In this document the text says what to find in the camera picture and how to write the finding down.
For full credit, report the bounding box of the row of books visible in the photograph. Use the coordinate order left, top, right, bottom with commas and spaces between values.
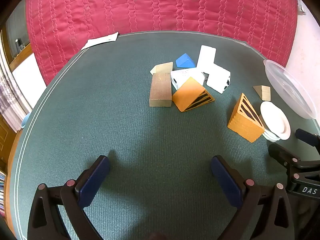
0, 172, 7, 215

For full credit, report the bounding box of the white paper packet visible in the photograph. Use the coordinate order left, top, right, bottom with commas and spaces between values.
80, 32, 119, 51

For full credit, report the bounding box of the green mat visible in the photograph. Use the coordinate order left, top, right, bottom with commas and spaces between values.
7, 31, 320, 240

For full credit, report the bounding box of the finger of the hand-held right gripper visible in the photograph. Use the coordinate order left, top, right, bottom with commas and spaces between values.
296, 128, 320, 147
268, 144, 320, 180

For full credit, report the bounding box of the pale wooden block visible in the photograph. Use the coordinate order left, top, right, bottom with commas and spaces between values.
150, 62, 174, 75

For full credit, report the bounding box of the white round dish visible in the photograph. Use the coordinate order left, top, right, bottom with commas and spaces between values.
262, 127, 282, 142

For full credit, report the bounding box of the clear plastic container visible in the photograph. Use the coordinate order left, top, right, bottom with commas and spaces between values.
263, 59, 317, 119

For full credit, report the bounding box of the small wooden wedge block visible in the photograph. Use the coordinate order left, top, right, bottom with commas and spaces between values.
253, 85, 271, 102

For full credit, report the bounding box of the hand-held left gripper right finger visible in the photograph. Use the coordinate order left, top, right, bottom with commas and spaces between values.
210, 155, 298, 240

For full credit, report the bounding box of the stack of white plates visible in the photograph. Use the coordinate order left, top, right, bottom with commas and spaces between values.
260, 101, 291, 140

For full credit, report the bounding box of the white patterned curtain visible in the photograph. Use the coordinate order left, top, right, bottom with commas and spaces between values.
0, 47, 33, 133

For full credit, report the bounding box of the brown wooden rectangular block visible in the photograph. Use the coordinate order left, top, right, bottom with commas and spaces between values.
149, 73, 172, 107

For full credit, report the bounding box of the blue triangular block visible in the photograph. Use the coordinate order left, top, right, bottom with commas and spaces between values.
175, 53, 196, 69

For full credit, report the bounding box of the red quilted blanket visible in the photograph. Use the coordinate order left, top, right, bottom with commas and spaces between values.
25, 0, 299, 85

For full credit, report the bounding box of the orange striped wedge block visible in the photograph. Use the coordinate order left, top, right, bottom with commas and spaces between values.
172, 77, 215, 112
227, 93, 265, 143

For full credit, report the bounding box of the light blue object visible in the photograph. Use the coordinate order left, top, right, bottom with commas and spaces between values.
21, 112, 32, 128

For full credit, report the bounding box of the white charger adapter with print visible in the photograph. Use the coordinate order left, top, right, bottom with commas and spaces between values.
170, 69, 205, 91

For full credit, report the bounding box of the white rectangular block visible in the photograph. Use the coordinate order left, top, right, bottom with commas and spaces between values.
196, 45, 216, 73

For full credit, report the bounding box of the wooden cabinet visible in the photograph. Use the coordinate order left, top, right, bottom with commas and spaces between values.
0, 115, 23, 230

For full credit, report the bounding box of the wooden frame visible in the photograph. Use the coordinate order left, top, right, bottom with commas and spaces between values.
1, 30, 33, 68

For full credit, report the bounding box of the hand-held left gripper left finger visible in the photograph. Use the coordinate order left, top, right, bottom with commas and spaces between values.
27, 155, 110, 240

